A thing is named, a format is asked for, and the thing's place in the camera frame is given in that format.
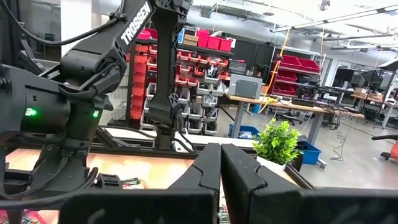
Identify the black monitor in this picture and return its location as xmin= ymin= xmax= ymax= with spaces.
xmin=331 ymin=67 xmax=356 ymax=90

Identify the wooden desk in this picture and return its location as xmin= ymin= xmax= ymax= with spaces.
xmin=223 ymin=92 xmax=365 ymax=147
xmin=350 ymin=86 xmax=398 ymax=129

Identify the green plant in white pot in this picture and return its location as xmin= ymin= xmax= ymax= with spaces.
xmin=251 ymin=119 xmax=305 ymax=175

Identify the grey box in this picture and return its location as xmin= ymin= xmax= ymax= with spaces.
xmin=228 ymin=73 xmax=264 ymax=100

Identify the yellow hanging cable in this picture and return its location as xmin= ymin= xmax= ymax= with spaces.
xmin=257 ymin=27 xmax=292 ymax=115

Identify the blue plastic bin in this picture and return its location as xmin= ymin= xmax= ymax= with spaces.
xmin=297 ymin=140 xmax=323 ymax=166
xmin=228 ymin=123 xmax=261 ymax=140

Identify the black orange chair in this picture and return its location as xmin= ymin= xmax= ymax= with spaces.
xmin=371 ymin=133 xmax=398 ymax=162

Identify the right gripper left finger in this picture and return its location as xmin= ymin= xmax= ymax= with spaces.
xmin=58 ymin=142 xmax=223 ymax=224

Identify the red bin rack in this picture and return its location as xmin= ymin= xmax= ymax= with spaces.
xmin=269 ymin=54 xmax=322 ymax=98

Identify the storage bin rack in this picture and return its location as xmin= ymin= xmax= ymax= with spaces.
xmin=124 ymin=27 xmax=234 ymax=137

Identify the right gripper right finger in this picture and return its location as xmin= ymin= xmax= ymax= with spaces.
xmin=220 ymin=142 xmax=398 ymax=224

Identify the cardboard box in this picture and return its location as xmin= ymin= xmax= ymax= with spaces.
xmin=183 ymin=33 xmax=200 ymax=47

